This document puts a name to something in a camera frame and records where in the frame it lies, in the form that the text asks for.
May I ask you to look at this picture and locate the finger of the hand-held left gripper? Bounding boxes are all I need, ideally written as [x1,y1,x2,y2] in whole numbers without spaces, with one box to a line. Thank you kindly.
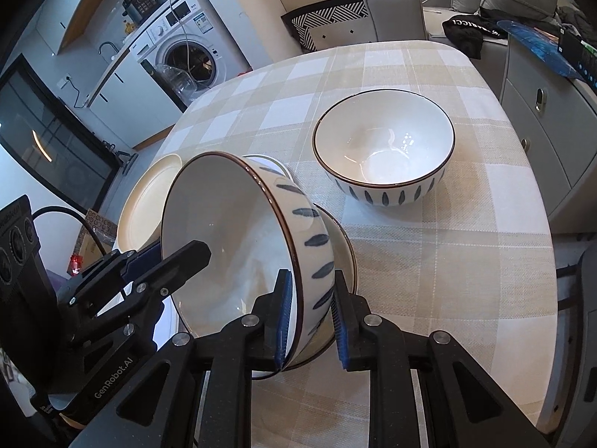
[70,243,162,308]
[79,240,212,333]

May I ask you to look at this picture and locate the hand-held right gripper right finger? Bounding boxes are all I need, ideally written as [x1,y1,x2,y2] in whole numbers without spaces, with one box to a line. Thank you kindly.
[332,273,551,448]

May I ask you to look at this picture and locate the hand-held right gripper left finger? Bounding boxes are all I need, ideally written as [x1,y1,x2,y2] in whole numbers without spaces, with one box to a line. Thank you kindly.
[70,268,299,448]

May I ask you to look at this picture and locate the white bowl blue leaf pattern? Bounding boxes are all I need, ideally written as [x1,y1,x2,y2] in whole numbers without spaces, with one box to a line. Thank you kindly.
[161,150,337,367]
[312,90,456,207]

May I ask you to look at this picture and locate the cream plate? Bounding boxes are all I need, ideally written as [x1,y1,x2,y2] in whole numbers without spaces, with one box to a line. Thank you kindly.
[116,153,187,255]

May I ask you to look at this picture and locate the white plate gold black band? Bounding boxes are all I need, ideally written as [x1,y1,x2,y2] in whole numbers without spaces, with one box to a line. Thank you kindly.
[170,203,359,380]

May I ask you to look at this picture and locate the white plate thin gold rim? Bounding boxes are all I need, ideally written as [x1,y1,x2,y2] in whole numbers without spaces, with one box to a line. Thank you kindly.
[243,155,294,183]

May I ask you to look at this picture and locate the brown patterned cardboard box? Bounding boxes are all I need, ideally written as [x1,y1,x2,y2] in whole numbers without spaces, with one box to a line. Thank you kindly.
[70,212,117,267]

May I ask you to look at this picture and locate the beige checked tablecloth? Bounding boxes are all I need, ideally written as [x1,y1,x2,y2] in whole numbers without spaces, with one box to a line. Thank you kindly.
[70,40,560,448]

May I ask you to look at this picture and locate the black framed glass door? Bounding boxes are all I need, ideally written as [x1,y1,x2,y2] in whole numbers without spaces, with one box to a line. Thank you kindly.
[0,53,117,206]

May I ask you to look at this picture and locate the white base cabinet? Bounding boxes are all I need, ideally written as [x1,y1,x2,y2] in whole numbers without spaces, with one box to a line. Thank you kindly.
[86,42,185,152]

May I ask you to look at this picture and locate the white washing machine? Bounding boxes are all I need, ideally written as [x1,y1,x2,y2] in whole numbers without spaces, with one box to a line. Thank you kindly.
[129,0,253,113]

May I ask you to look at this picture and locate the dark grey chair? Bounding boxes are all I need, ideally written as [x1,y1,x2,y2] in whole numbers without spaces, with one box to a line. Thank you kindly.
[555,238,597,448]

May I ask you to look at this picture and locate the black white patterned cushion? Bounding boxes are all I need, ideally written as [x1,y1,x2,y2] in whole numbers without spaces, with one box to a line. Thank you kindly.
[281,4,374,54]

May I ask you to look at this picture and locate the grey side cabinet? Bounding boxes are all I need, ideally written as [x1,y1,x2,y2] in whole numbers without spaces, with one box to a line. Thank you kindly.
[499,32,597,225]

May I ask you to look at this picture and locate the black printed garment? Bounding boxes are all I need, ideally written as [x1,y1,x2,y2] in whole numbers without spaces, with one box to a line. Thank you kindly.
[442,7,511,59]

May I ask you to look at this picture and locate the grey sofa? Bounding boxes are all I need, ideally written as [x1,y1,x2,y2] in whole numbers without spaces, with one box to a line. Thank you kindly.
[361,0,579,45]

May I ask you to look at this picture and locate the blue sheet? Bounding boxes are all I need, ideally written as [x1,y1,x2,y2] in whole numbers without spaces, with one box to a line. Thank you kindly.
[497,19,588,78]

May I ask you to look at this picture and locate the black printed box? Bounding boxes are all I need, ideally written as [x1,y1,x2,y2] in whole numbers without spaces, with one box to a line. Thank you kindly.
[557,27,597,88]

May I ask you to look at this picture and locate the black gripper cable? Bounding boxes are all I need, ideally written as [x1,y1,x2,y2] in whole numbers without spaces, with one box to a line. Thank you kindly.
[30,206,119,262]

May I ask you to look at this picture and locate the white wall cabinet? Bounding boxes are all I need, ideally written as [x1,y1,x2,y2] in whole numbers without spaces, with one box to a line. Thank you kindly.
[58,0,141,54]

